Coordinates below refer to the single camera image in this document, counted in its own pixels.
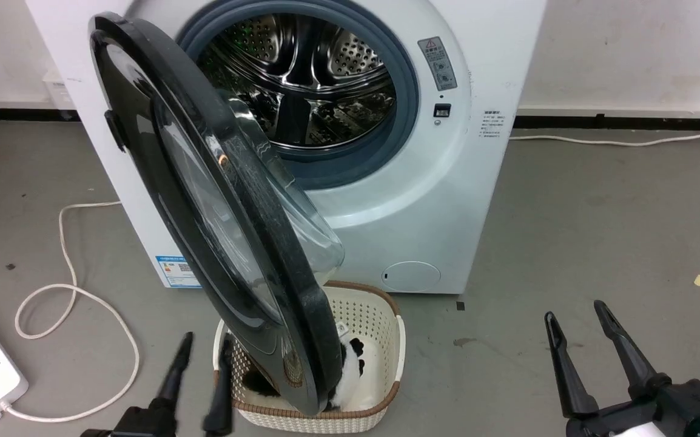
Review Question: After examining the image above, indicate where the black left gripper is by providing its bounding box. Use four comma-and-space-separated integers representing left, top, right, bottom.
81, 331, 235, 437

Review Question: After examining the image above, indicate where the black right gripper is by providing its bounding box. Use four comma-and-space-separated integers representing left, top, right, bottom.
544, 300, 700, 437

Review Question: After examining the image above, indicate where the black round washing machine door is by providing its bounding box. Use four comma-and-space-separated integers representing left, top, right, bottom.
88, 12, 346, 418

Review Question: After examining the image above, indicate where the white front-load washing machine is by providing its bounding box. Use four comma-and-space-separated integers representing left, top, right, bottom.
24, 0, 548, 296

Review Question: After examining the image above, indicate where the black and white garment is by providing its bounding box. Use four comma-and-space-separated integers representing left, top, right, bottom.
242, 337, 366, 412

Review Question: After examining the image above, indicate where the cream woven laundry basket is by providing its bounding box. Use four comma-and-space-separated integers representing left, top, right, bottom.
213, 280, 406, 435

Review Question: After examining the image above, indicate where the white power strip cable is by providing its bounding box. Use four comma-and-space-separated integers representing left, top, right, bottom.
0, 201, 140, 423

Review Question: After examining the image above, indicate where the white cable along wall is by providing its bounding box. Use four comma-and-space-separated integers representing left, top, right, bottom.
509, 123, 700, 147

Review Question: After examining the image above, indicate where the white wall box behind washer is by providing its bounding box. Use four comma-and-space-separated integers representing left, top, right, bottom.
42, 66, 78, 111

